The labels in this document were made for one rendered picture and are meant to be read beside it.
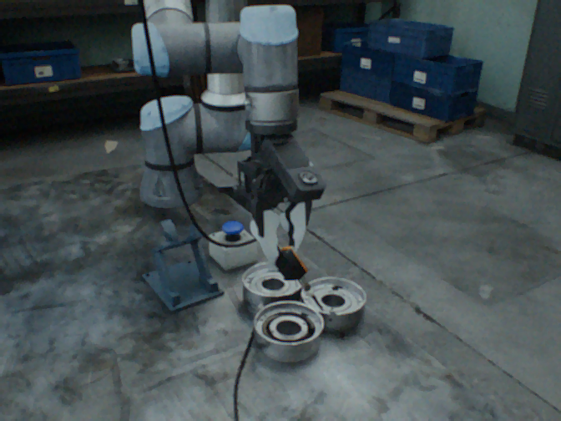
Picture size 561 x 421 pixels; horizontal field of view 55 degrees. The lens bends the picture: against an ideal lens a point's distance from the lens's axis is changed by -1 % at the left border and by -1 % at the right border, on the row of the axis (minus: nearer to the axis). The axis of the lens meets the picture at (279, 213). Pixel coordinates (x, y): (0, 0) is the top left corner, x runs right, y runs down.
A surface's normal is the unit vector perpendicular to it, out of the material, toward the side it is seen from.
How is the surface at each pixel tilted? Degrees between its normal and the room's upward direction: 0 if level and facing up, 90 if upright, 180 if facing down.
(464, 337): 0
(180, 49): 82
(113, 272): 0
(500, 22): 90
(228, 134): 95
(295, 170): 23
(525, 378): 0
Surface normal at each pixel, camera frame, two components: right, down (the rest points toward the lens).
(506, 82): -0.85, 0.22
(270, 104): -0.03, 0.33
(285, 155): 0.25, -0.69
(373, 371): 0.02, -0.90
